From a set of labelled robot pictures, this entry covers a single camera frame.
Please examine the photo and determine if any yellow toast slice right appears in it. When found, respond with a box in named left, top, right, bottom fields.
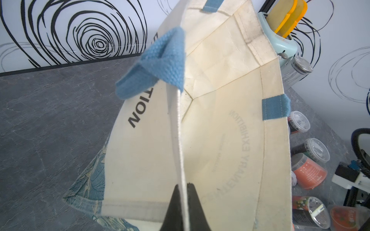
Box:
left=279, top=0, right=308, bottom=38

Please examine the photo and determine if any dark label seed jar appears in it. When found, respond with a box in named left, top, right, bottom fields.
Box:
left=292, top=196, right=331, bottom=229

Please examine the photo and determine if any mint green toaster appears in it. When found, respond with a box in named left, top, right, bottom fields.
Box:
left=257, top=12, right=298, bottom=63

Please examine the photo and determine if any yellow toast slice left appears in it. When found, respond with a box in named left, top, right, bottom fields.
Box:
left=266, top=0, right=298, bottom=34

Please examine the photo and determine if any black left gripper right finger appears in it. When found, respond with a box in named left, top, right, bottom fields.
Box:
left=187, top=183, right=211, bottom=231

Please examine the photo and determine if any clear jar red band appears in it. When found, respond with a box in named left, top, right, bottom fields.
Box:
left=288, top=111, right=310, bottom=134

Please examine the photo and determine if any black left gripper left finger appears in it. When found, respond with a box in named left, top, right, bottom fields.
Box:
left=160, top=185, right=184, bottom=231

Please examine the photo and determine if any red yellow label jar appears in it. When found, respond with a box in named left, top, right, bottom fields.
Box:
left=329, top=206, right=370, bottom=231

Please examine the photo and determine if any yellow toast slice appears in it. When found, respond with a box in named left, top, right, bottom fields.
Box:
left=279, top=0, right=308, bottom=38
left=266, top=0, right=298, bottom=34

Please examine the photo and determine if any cream canvas tote bag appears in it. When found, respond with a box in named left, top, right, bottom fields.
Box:
left=63, top=1, right=293, bottom=231

